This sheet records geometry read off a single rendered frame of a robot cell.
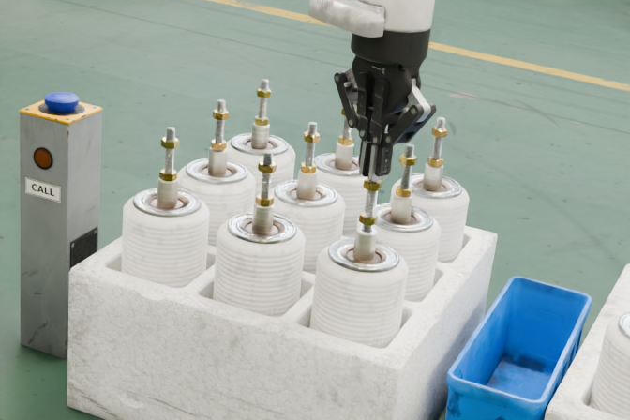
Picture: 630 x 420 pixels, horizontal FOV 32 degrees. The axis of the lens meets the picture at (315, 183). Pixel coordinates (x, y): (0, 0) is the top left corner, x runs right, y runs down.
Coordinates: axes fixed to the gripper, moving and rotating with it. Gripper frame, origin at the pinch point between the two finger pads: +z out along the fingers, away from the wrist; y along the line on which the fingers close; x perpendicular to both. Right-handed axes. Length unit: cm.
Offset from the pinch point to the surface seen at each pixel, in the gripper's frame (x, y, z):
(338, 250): 1.8, 1.8, 10.6
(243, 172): -1.9, 24.3, 10.6
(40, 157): 18.6, 36.4, 9.7
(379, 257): -1.5, -0.9, 10.9
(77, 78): -40, 139, 36
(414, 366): -1.9, -7.7, 20.5
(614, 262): -74, 17, 36
